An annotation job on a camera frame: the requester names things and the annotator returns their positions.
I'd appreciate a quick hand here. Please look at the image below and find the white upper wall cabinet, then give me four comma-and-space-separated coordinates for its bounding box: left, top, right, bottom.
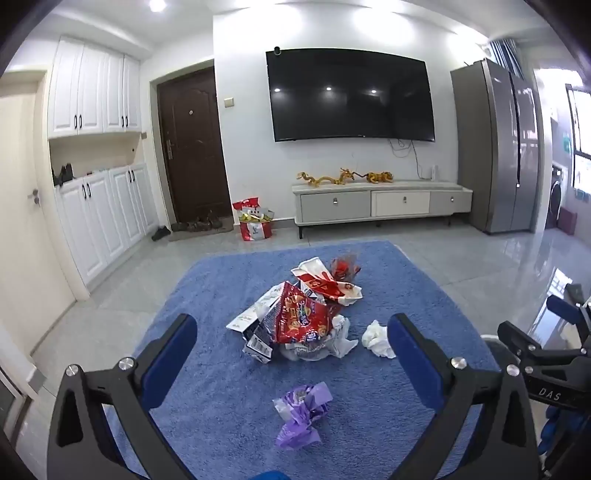
48, 39, 141, 140

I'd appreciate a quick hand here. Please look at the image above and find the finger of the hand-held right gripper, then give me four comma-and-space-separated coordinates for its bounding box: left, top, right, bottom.
546, 282, 591, 334
497, 320, 583, 366

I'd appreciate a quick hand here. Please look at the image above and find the dark brown entrance door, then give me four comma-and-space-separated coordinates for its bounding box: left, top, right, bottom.
157, 66, 233, 227

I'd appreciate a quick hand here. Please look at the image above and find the red and white paper bag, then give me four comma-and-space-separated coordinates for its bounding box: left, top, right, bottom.
291, 257, 363, 308

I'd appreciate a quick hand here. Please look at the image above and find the white tissue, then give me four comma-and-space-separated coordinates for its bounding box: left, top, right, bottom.
361, 320, 397, 360

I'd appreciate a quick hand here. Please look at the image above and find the red and white shopping bag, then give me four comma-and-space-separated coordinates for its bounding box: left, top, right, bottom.
232, 196, 276, 241

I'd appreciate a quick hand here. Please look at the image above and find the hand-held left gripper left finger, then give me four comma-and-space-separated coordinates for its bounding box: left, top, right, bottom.
46, 314, 199, 480

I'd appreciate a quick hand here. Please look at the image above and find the clear plastic bag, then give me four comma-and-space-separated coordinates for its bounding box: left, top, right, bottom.
279, 316, 358, 363

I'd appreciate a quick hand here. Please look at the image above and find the row of shoes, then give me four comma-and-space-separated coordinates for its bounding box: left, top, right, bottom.
168, 217, 235, 241

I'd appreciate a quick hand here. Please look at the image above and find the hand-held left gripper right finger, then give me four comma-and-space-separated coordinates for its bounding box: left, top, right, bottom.
387, 313, 541, 480

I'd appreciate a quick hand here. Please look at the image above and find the blue fluffy rug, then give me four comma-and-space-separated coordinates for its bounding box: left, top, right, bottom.
99, 240, 502, 480

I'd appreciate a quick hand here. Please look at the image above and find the white lower cabinet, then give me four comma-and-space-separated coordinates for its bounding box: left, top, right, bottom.
53, 164, 160, 291

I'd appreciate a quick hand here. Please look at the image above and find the dark red box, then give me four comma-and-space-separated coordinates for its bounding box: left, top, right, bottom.
558, 208, 579, 236

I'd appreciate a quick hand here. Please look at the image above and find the white printed plastic bag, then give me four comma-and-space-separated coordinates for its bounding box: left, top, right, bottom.
226, 284, 281, 333

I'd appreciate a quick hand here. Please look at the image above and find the grey and white television stand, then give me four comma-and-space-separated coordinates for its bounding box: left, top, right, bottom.
291, 178, 473, 239

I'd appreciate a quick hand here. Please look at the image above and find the window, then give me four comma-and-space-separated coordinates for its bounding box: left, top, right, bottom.
566, 84, 591, 190

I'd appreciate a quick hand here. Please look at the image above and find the front loading washing machine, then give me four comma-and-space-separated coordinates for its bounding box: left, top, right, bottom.
545, 166, 562, 230

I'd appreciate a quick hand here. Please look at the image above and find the black wall television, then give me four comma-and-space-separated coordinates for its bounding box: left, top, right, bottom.
266, 47, 436, 143

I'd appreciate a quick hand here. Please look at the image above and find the clear red candy wrapper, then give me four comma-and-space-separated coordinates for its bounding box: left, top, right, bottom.
329, 252, 363, 282

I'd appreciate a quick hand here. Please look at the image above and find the cream interior door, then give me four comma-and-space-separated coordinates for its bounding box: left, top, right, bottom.
0, 69, 77, 407

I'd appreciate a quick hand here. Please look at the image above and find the blue grey curtain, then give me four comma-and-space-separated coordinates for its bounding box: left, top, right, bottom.
488, 39, 527, 77

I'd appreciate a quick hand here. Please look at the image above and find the grey double door refrigerator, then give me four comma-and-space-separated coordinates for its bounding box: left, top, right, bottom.
450, 58, 543, 234

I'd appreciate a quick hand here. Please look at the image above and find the black bag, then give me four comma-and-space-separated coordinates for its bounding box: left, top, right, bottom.
52, 162, 76, 187

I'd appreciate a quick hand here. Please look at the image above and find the person's right hand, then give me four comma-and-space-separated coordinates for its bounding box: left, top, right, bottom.
538, 407, 573, 462

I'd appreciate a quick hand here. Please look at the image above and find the red snack bag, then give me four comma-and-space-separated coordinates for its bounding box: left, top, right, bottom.
242, 281, 345, 365

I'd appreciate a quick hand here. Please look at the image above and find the purple plastic wrapper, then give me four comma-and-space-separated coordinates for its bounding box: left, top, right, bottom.
273, 383, 333, 450

